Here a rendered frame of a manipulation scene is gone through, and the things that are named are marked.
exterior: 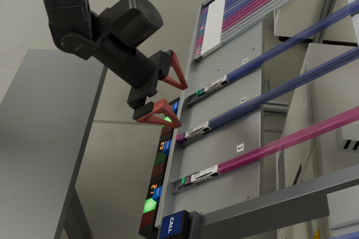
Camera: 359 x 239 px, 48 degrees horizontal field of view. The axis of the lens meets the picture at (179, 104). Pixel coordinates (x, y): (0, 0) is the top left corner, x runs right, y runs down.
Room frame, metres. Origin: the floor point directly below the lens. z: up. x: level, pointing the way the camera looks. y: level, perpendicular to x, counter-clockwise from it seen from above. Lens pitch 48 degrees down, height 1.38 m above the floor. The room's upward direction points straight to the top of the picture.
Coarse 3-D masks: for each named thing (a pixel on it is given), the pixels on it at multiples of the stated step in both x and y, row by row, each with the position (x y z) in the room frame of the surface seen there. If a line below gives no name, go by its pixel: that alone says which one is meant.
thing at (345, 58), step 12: (336, 60) 0.46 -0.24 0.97; (348, 60) 0.45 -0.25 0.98; (312, 72) 0.47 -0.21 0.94; (324, 72) 0.46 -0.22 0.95; (288, 84) 0.47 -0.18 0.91; (300, 84) 0.46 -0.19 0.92; (264, 96) 0.47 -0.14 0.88; (276, 96) 0.47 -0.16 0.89; (240, 108) 0.48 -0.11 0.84; (252, 108) 0.47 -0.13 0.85; (216, 120) 0.48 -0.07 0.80; (228, 120) 0.48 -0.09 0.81
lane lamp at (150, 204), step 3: (150, 198) 0.41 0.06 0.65; (147, 201) 0.40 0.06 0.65; (150, 201) 0.40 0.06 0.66; (153, 201) 0.39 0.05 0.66; (147, 204) 0.39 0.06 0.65; (150, 204) 0.39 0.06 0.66; (153, 204) 0.39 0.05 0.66; (144, 207) 0.39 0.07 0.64; (147, 207) 0.39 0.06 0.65; (150, 207) 0.38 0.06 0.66; (153, 207) 0.38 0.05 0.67; (144, 210) 0.38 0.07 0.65; (147, 210) 0.38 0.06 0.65; (150, 210) 0.38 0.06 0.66
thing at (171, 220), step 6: (174, 216) 0.29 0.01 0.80; (180, 216) 0.29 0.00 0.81; (162, 222) 0.29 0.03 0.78; (168, 222) 0.29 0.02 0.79; (174, 222) 0.28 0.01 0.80; (180, 222) 0.28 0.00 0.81; (162, 228) 0.28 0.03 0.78; (168, 228) 0.28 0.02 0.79; (174, 228) 0.27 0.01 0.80; (180, 228) 0.27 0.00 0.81; (162, 234) 0.27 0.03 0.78; (168, 234) 0.27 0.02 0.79
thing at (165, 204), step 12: (192, 36) 0.83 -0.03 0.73; (192, 48) 0.77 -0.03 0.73; (192, 60) 0.73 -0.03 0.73; (192, 72) 0.69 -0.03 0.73; (192, 84) 0.66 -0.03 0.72; (180, 108) 0.58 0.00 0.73; (180, 120) 0.54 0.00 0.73; (180, 132) 0.51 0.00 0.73; (168, 156) 0.46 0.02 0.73; (180, 156) 0.46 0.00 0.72; (168, 168) 0.43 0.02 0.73; (168, 180) 0.40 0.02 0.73; (168, 192) 0.38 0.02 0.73; (168, 204) 0.35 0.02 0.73
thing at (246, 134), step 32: (256, 32) 0.69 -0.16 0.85; (224, 64) 0.66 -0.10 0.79; (192, 96) 0.62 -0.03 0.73; (224, 96) 0.56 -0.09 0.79; (256, 96) 0.50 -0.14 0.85; (192, 128) 0.52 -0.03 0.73; (224, 128) 0.47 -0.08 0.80; (256, 128) 0.43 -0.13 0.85; (192, 160) 0.43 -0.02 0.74; (224, 160) 0.40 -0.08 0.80; (256, 160) 0.36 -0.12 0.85; (192, 192) 0.36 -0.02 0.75; (224, 192) 0.33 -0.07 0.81; (256, 192) 0.31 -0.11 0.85
